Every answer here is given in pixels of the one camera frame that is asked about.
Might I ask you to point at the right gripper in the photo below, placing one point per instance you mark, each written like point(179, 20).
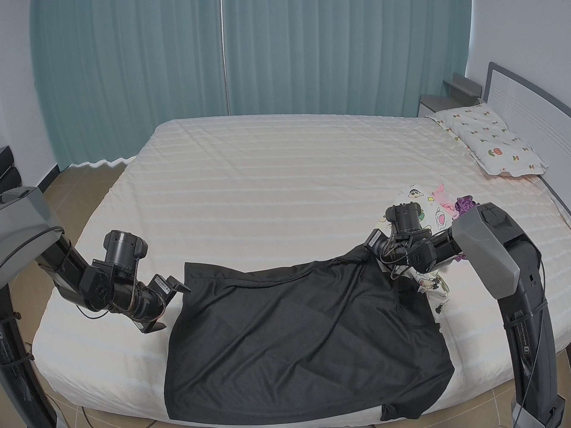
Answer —
point(381, 245)

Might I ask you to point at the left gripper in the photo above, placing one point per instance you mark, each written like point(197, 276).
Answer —
point(149, 303)

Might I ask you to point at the black T-shirt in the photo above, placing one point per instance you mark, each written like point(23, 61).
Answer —
point(290, 328)

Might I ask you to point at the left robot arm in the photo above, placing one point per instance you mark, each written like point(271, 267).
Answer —
point(26, 221)

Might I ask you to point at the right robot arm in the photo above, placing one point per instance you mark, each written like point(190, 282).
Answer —
point(486, 248)

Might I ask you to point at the bed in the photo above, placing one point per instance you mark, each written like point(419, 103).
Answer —
point(267, 172)

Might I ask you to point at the white printed pyjama top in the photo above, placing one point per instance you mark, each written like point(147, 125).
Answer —
point(439, 216)

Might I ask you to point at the pink garment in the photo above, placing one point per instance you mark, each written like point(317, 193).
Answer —
point(444, 196)

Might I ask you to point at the purple garment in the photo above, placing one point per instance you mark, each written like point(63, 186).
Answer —
point(464, 203)

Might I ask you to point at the grey bedside table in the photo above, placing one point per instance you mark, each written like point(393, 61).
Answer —
point(439, 103)

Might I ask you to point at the white printed pillow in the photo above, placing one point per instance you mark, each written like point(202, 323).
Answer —
point(490, 136)

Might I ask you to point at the black chest of drawers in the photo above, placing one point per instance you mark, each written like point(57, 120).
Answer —
point(9, 172)

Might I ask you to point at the blue-green curtain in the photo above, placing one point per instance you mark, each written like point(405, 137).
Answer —
point(134, 60)
point(334, 38)

